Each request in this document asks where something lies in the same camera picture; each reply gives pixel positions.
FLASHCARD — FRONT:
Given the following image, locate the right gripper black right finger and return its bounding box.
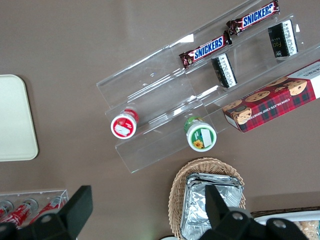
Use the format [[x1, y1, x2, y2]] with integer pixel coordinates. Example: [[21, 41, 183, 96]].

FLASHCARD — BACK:
[[199, 184, 266, 240]]

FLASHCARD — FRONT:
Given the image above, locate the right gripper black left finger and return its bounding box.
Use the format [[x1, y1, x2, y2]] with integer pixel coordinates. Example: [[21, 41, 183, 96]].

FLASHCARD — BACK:
[[27, 184, 94, 240]]

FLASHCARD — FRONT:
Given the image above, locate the light oval wicker basket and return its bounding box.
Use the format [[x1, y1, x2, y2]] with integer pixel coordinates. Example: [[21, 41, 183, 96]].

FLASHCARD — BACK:
[[167, 157, 247, 240]]

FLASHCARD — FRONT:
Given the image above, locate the white rectangular snack tray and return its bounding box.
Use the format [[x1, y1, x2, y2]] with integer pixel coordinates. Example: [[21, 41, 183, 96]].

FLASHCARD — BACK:
[[251, 206, 320, 240]]

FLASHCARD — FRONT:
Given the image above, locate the beige rectangular tray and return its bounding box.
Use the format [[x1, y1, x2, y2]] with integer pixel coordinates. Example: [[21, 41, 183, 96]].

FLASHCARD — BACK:
[[0, 74, 39, 162]]

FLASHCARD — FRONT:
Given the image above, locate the stack of foil trays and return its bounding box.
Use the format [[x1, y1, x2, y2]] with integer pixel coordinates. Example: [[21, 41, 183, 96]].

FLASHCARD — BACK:
[[180, 172, 245, 240]]

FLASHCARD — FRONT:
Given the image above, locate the clear acrylic bottle rack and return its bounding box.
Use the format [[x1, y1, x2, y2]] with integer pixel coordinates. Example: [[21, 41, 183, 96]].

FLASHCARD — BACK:
[[0, 189, 70, 227]]

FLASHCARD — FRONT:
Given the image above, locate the clear rice cracker pack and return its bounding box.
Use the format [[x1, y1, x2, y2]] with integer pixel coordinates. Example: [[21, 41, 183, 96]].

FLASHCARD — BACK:
[[297, 219, 320, 240]]

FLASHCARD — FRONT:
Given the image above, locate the green lid yogurt cup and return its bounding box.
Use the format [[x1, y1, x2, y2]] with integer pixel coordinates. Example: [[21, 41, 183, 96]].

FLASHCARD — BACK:
[[184, 116, 218, 152]]

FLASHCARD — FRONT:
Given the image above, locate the red lid yogurt cup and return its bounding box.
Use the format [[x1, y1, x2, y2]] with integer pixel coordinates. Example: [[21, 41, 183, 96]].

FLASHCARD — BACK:
[[110, 108, 140, 140]]

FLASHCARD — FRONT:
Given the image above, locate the red tartan cookie box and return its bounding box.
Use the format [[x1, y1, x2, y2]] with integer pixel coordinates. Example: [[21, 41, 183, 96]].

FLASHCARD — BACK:
[[221, 59, 320, 133]]

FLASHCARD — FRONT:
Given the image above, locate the clear acrylic step display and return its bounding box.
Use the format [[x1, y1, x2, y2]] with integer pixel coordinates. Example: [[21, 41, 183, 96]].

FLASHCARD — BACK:
[[96, 0, 320, 175]]

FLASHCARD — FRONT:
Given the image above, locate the small black chocolate box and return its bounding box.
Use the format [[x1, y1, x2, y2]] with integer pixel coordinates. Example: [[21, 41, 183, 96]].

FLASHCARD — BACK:
[[267, 19, 299, 59], [211, 53, 238, 89]]

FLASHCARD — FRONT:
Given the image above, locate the Snickers chocolate bar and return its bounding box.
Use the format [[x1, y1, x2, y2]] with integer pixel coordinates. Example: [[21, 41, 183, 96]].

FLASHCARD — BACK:
[[226, 0, 280, 36], [179, 30, 233, 70]]

